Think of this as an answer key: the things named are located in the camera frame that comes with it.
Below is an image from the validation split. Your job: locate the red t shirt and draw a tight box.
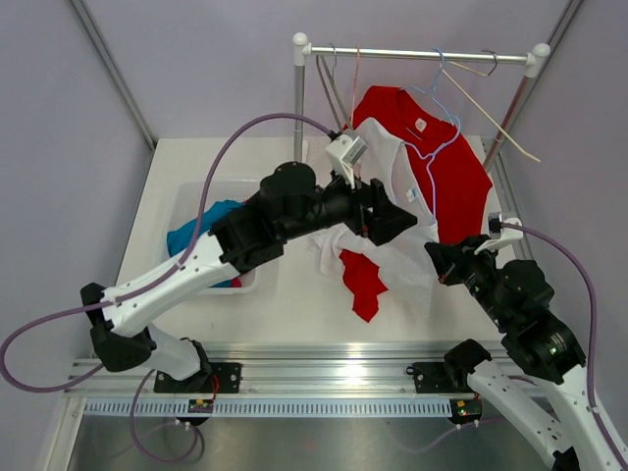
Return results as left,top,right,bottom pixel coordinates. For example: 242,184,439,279
332,85,492,322

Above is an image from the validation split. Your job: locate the pink hanger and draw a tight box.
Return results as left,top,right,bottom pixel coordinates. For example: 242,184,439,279
348,43,361,130

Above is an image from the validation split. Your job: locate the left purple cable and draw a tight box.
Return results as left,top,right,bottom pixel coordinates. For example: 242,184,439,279
0,113,342,394

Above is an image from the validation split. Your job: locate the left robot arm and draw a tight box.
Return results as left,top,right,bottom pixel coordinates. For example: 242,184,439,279
80,162,418,392

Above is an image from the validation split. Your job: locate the light blue hanger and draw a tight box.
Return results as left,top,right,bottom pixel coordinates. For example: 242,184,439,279
401,48,461,130
399,115,465,217

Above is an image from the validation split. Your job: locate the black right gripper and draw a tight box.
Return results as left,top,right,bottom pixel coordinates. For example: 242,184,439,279
426,233,512,328

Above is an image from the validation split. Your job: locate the white slotted cable duct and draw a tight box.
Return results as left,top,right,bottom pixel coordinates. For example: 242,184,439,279
83,398,453,418

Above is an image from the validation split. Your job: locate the cream white hanger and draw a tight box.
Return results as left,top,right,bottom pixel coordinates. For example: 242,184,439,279
441,43,550,169

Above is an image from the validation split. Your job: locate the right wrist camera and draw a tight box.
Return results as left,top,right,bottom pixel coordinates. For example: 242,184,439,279
474,212,523,255

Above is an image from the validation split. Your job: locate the white t shirt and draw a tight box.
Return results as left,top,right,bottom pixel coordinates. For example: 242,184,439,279
310,118,439,317

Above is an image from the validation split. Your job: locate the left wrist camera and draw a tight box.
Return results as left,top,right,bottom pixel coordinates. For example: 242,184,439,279
325,129,367,189

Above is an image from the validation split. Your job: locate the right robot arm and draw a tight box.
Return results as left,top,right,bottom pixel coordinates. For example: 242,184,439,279
425,222,627,470

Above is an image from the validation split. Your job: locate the metal clothes rack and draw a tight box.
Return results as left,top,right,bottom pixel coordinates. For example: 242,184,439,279
292,32,551,170

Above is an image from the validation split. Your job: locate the clear plastic basket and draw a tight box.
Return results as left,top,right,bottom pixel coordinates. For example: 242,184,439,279
166,180,279,296

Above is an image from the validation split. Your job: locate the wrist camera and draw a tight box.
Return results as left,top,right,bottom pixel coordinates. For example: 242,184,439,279
474,212,523,255
325,129,367,189

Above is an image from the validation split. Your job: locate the aluminium mounting rail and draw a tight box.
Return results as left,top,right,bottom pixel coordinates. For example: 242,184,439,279
61,340,598,399

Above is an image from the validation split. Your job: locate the blue t shirt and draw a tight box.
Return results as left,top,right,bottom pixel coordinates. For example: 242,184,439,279
166,199,246,289

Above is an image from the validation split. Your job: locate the grey hanger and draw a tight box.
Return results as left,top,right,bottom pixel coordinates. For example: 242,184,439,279
315,55,351,129

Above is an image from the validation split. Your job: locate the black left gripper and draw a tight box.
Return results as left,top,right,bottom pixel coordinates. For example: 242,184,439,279
279,160,416,245

